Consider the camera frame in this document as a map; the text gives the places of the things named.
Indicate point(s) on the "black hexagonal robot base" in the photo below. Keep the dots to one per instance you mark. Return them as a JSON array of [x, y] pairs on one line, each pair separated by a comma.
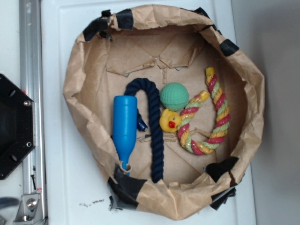
[[16, 126]]

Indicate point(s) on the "yellow rubber duck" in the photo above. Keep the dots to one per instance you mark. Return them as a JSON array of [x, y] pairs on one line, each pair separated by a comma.
[[169, 121]]

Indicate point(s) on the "blue plastic bottle toy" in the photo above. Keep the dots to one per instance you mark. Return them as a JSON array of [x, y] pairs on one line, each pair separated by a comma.
[[124, 127]]

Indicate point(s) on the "green dimpled ball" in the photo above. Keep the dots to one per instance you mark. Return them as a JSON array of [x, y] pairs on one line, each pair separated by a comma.
[[174, 96]]

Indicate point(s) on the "brown paper bag bin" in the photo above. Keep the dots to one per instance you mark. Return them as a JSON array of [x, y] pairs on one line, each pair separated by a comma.
[[165, 44]]

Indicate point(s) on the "navy blue rope toy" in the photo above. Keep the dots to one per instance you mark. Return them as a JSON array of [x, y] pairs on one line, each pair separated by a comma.
[[157, 143]]

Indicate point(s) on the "red yellow green rope toy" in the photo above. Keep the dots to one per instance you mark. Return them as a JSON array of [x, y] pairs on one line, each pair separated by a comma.
[[223, 117]]

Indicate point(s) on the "aluminium frame rail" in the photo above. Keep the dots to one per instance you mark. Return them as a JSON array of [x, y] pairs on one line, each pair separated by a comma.
[[34, 172]]

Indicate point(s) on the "metal corner bracket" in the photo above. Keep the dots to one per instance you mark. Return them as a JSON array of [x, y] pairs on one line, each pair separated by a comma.
[[30, 210]]

